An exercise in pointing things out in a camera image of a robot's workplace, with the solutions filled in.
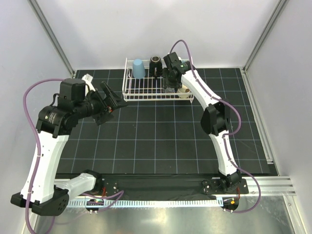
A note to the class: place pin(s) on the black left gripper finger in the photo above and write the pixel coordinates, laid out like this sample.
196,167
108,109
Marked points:
103,117
112,100

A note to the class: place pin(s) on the white wire dish rack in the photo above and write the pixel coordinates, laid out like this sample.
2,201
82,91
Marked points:
145,89

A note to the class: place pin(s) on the steel cup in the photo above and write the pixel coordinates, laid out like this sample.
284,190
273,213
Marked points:
183,92

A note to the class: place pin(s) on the black white mug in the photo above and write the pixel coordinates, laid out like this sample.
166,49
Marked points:
155,67

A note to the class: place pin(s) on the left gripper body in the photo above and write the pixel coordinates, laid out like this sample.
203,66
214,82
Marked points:
98,105

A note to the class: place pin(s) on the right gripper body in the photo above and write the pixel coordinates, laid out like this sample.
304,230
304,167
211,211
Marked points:
167,80

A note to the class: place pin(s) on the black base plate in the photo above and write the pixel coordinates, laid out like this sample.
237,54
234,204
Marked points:
171,187

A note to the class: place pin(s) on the clear glass cup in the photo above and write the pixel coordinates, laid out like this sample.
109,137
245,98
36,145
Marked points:
169,90

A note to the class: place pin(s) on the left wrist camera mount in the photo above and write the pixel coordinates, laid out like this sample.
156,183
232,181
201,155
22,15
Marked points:
88,82

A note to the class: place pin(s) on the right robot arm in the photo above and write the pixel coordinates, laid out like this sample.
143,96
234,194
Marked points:
215,120

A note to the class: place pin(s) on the white cable duct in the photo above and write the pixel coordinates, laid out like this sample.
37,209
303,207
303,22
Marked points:
84,202

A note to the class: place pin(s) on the light blue plastic cup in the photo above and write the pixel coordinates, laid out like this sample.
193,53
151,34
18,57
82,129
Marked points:
138,69

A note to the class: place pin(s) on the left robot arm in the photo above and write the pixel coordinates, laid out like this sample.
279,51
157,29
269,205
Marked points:
76,100

